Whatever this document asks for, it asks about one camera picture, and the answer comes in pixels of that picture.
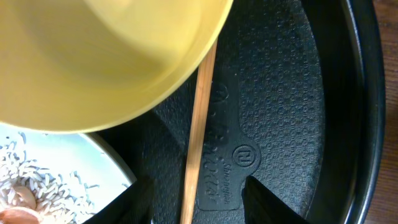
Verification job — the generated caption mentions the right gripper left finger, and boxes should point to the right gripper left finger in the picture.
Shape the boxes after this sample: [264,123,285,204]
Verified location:
[84,179,154,224]

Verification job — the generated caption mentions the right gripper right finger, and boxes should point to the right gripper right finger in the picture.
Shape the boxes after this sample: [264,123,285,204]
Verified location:
[242,175,308,224]

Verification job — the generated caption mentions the wooden chopstick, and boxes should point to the wooden chopstick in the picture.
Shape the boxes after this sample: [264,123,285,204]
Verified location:
[180,42,217,224]

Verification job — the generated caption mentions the grey plate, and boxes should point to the grey plate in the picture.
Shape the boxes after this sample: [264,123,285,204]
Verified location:
[1,124,136,223]

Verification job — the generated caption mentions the food scraps with rice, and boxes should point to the food scraps with rice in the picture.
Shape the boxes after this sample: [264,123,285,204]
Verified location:
[1,132,100,224]

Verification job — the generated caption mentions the round black tray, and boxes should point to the round black tray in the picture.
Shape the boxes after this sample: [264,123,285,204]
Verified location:
[83,0,387,224]

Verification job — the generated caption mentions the yellow bowl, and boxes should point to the yellow bowl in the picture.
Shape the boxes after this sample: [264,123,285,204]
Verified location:
[1,0,232,133]

